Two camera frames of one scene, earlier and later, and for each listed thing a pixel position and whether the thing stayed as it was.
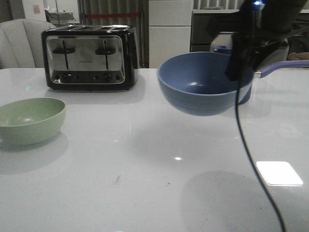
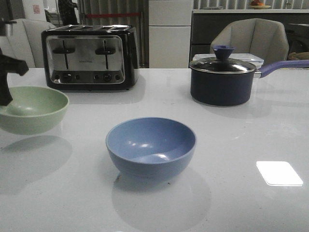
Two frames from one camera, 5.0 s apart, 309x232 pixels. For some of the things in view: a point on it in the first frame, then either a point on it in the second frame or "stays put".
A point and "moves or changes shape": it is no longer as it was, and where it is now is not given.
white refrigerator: [169, 28] stays put
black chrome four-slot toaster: [91, 57] stays put
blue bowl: [195, 83] to [150, 147]
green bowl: [30, 121] moves or changes shape
